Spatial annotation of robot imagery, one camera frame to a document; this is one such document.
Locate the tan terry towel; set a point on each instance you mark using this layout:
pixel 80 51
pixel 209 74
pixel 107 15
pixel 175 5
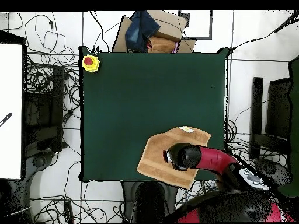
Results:
pixel 154 161

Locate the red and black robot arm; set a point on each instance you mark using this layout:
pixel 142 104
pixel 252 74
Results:
pixel 217 161

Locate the dark green table cloth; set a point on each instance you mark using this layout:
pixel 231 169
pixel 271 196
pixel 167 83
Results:
pixel 140 93

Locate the black floor stand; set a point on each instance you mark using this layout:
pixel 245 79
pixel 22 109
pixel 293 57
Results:
pixel 58 105
pixel 257 105

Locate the black floor base foot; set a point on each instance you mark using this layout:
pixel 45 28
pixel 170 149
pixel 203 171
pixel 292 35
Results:
pixel 275 168
pixel 38 161

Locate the orange folded cloth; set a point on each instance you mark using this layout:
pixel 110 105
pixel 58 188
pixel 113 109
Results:
pixel 161 45

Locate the yellow emergency stop button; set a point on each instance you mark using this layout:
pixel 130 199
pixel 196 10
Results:
pixel 93 67

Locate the blue denim jeans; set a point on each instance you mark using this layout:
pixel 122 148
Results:
pixel 140 30

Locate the brown cardboard box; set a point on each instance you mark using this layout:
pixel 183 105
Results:
pixel 170 25

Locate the striped black rod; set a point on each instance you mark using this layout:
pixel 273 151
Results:
pixel 5 119

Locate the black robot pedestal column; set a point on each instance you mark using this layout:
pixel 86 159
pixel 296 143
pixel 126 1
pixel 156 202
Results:
pixel 149 203

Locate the thin black rectangular frame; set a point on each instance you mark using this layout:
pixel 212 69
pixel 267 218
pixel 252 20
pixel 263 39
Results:
pixel 198 37

